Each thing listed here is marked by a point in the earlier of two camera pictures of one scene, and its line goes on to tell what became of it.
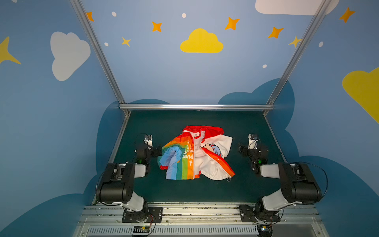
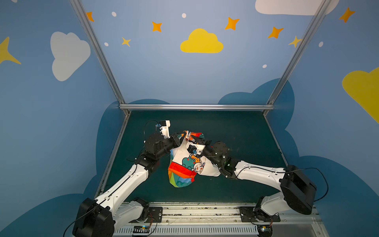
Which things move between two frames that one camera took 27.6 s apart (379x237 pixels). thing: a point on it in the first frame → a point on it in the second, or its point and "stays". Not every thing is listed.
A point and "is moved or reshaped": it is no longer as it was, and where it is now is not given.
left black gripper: (153, 151) → (174, 140)
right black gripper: (246, 151) → (203, 142)
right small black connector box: (264, 230) stays
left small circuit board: (141, 229) stays
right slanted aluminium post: (298, 52) stays
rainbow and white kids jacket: (198, 150) is moved or reshaped
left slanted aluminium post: (86, 20) stays
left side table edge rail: (116, 146) stays
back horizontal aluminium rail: (197, 106) stays
